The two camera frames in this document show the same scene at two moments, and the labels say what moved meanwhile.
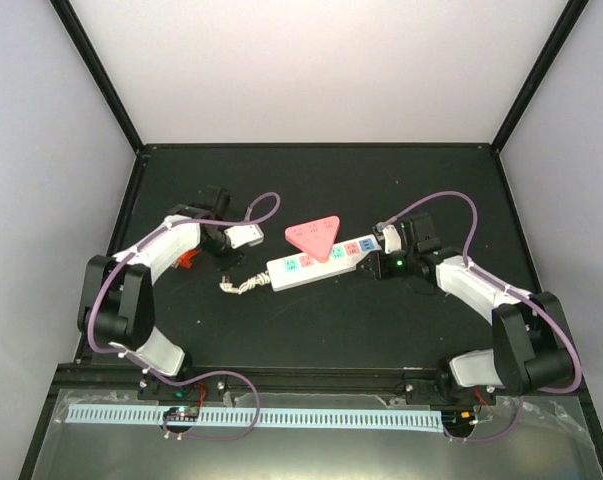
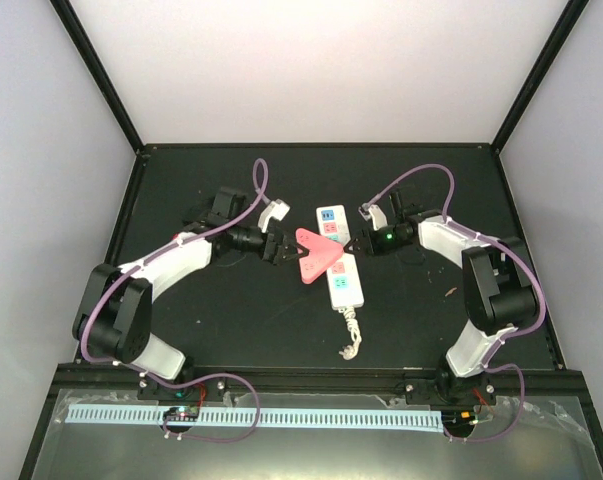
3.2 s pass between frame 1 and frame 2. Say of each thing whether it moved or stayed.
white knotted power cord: moved
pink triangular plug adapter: moved
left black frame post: stayed
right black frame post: stayed
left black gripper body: moved
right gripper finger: moved
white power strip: moved
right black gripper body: moved
